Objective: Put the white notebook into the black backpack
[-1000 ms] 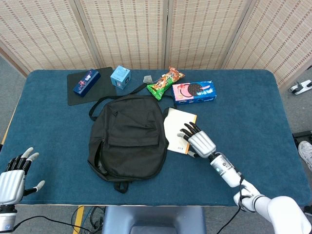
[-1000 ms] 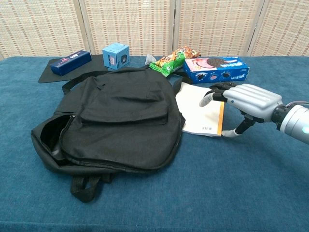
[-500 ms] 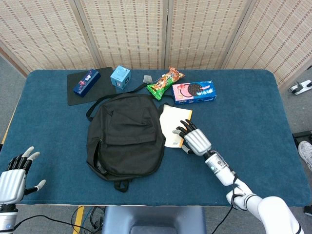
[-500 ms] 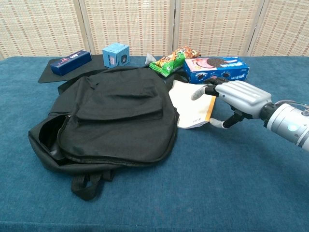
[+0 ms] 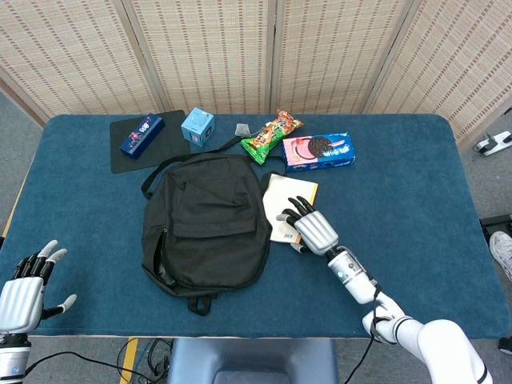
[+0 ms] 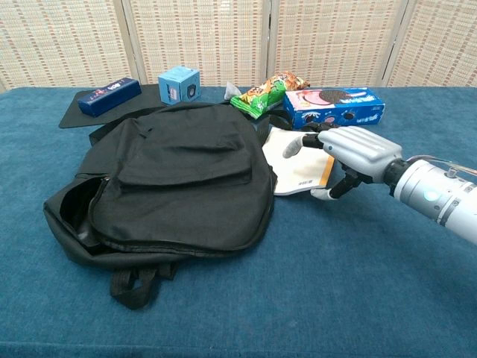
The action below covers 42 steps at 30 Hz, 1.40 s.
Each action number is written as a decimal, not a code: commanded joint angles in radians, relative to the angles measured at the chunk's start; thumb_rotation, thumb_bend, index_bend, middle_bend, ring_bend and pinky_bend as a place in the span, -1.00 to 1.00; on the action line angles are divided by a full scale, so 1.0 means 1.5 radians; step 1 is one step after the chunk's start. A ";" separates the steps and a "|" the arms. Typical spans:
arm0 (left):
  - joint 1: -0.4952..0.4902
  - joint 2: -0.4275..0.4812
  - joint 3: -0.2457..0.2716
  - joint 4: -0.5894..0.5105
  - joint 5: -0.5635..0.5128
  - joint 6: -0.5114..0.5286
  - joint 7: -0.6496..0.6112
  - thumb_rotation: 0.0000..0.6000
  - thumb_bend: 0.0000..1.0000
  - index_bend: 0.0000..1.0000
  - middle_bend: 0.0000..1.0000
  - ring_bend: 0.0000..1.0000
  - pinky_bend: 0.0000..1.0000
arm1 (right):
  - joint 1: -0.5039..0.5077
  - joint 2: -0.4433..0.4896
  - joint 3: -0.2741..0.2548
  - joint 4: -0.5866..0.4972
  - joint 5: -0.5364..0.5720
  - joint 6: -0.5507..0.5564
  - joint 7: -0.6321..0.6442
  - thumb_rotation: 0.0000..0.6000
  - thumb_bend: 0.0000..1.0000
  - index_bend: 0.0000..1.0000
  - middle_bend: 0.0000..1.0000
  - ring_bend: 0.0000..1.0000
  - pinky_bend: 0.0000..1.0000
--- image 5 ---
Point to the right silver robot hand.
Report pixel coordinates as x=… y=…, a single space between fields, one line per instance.
x=316 y=232

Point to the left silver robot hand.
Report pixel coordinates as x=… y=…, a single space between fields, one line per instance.
x=20 y=296

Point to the yellow-edged white notebook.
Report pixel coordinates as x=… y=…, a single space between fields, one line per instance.
x=280 y=196

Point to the black fabric backpack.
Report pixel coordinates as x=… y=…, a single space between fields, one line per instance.
x=208 y=224

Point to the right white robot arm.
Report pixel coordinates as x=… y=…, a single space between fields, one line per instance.
x=440 y=340

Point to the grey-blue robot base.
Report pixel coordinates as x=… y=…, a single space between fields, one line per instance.
x=252 y=360

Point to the blue cookie box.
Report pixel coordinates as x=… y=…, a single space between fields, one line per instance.
x=320 y=152

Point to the blue table cloth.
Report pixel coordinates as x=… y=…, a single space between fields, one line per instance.
x=400 y=220

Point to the green and orange snack bag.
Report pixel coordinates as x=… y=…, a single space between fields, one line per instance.
x=268 y=138

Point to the small grey tea bag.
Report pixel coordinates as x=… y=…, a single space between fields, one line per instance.
x=242 y=130

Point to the light blue cube box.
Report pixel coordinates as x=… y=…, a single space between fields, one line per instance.
x=198 y=128

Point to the black mouse pad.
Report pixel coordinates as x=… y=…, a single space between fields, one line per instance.
x=168 y=148

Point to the black stand foot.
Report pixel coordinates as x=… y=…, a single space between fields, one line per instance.
x=498 y=225

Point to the white sneaker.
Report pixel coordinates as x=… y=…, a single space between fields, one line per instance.
x=502 y=250

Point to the long dark blue box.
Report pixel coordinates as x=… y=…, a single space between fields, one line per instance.
x=142 y=136

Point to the white floor device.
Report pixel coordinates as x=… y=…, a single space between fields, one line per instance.
x=494 y=143

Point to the woven folding screen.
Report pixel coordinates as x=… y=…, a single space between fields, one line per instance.
x=220 y=52

